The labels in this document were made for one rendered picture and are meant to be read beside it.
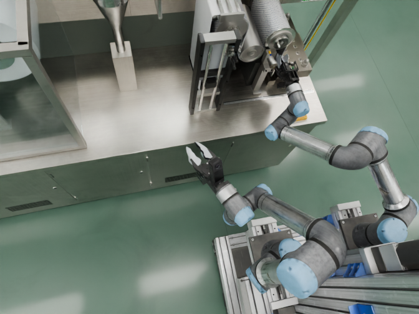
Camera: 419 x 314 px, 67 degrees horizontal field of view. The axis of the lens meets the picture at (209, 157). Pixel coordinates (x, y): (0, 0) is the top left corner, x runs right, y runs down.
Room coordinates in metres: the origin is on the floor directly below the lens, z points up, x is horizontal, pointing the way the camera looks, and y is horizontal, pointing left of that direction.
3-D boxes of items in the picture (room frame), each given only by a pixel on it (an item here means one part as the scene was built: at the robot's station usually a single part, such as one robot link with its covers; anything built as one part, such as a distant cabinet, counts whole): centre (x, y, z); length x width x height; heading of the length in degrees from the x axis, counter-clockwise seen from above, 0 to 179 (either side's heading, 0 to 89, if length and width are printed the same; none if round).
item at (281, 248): (0.26, -0.46, 0.98); 0.13 x 0.12 x 0.14; 144
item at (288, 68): (1.08, -0.24, 1.12); 0.12 x 0.08 x 0.09; 31
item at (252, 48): (1.19, 0.03, 1.18); 0.26 x 0.12 x 0.12; 31
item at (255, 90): (1.09, -0.12, 1.05); 0.06 x 0.05 x 0.31; 31
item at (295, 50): (1.37, -0.20, 1.00); 0.40 x 0.16 x 0.06; 31
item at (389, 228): (0.51, -0.90, 0.98); 0.13 x 0.12 x 0.14; 154
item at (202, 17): (1.10, 0.24, 1.17); 0.34 x 0.05 x 0.54; 31
